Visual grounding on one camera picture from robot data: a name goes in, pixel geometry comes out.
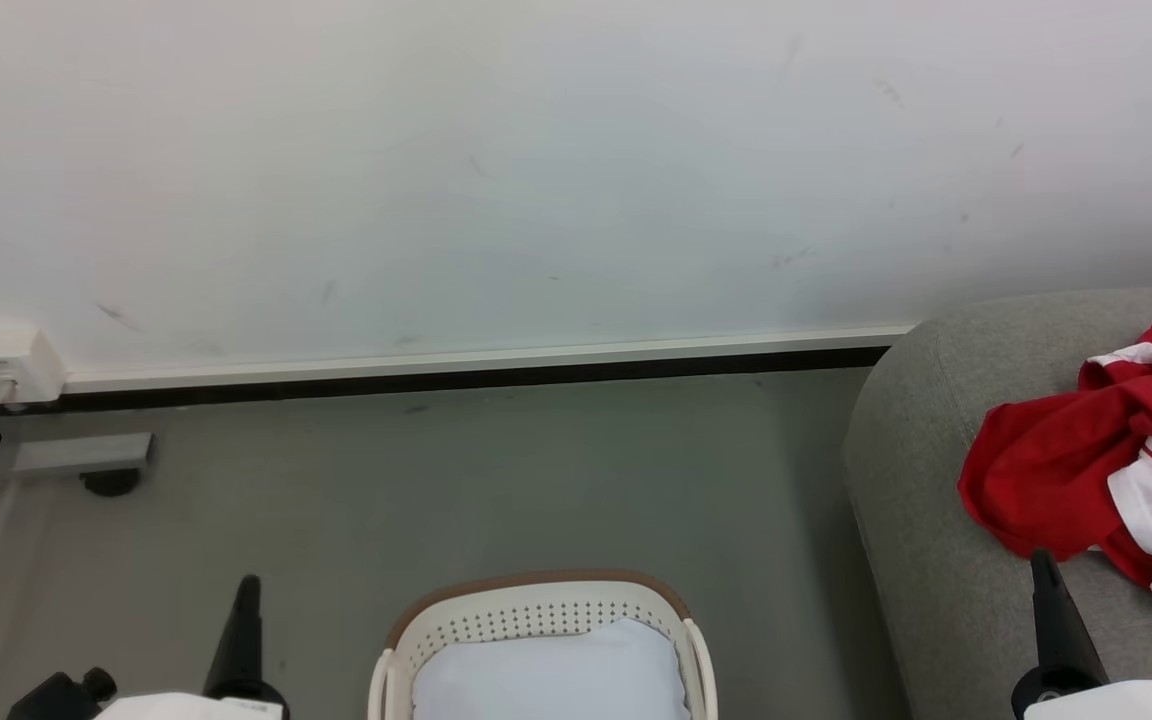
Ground grey fabric sofa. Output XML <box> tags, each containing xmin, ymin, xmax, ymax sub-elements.
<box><xmin>844</xmin><ymin>285</ymin><xmax>1152</xmax><ymax>720</ymax></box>

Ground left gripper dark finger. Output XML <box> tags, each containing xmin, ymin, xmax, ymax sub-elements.
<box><xmin>202</xmin><ymin>574</ymin><xmax>289</xmax><ymax>706</ymax></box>

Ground red garment with white trim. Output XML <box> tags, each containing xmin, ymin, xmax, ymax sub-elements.
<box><xmin>958</xmin><ymin>322</ymin><xmax>1152</xmax><ymax>618</ymax></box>

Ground black round foot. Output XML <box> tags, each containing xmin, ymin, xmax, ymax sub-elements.
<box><xmin>80</xmin><ymin>468</ymin><xmax>143</xmax><ymax>499</ymax></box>

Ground white basket with brown rim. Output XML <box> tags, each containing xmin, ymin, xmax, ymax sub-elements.
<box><xmin>368</xmin><ymin>570</ymin><xmax>719</xmax><ymax>720</ymax></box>

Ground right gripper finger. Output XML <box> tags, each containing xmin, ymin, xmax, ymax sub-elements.
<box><xmin>1029</xmin><ymin>548</ymin><xmax>1109</xmax><ymax>686</ymax></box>

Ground white baseboard strip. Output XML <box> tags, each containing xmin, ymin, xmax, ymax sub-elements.
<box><xmin>62</xmin><ymin>323</ymin><xmax>917</xmax><ymax>394</ymax></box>

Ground white wall socket box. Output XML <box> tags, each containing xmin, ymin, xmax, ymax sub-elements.
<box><xmin>0</xmin><ymin>325</ymin><xmax>68</xmax><ymax>409</ymax></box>

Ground white cloth basket liner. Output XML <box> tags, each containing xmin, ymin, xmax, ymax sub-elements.
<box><xmin>411</xmin><ymin>617</ymin><xmax>692</xmax><ymax>720</ymax></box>

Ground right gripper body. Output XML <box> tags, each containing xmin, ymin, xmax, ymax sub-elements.
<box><xmin>1011</xmin><ymin>665</ymin><xmax>1107</xmax><ymax>720</ymax></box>

